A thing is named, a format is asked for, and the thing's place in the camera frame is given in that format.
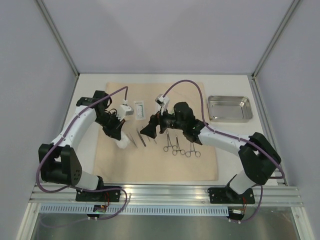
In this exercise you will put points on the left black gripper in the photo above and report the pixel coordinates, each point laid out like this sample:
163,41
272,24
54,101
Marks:
115,131

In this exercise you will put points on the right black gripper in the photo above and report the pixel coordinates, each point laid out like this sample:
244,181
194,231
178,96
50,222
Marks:
158,123

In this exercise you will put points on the white gauze pad stack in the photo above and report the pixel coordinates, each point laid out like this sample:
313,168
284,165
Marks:
123,143

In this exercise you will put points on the suture packet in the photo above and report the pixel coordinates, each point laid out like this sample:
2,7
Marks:
139,109

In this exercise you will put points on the green mesh packet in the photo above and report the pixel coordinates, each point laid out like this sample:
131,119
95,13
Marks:
171,110

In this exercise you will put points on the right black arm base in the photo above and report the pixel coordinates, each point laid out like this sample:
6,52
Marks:
225,195

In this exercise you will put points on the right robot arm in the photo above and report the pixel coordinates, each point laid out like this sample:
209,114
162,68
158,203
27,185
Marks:
258,157

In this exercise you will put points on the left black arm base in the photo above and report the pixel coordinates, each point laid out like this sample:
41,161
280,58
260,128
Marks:
110,194

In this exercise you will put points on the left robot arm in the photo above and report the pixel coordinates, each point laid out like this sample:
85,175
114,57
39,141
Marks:
58,161

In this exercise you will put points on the curved tip steel tweezers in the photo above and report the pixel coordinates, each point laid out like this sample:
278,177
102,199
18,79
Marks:
140,137

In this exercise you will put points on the thin steel tweezers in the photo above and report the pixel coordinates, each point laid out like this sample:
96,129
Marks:
132,139

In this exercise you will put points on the left steel hemostat forceps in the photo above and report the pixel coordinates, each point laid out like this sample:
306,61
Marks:
169,145

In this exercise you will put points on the small middle hemostat forceps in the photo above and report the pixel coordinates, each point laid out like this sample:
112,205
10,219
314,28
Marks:
177,150

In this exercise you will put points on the beige cloth mat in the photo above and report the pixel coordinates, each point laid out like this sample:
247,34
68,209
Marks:
151,163

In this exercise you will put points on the right long needle holder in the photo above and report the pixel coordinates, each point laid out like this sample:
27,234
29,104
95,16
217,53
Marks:
192,150

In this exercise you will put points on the stainless steel tray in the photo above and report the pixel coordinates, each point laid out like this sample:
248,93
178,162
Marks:
229,109

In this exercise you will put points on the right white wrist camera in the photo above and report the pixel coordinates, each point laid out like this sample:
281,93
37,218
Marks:
162,103

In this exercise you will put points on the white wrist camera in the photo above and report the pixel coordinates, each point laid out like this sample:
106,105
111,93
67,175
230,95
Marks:
162,103
124,111

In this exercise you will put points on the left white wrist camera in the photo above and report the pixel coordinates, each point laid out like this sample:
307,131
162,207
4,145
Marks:
124,111

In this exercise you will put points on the slotted cable duct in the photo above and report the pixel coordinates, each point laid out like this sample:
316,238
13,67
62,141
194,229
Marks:
150,210

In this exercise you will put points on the left aluminium frame post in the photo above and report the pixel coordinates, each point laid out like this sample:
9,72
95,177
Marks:
57,36

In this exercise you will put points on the aluminium frame post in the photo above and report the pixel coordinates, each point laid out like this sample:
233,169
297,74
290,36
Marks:
294,5
57,36

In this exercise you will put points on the aluminium mounting rail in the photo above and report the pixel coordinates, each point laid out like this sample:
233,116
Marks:
179,195

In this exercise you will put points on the right aluminium frame post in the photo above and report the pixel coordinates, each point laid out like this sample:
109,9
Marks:
294,5

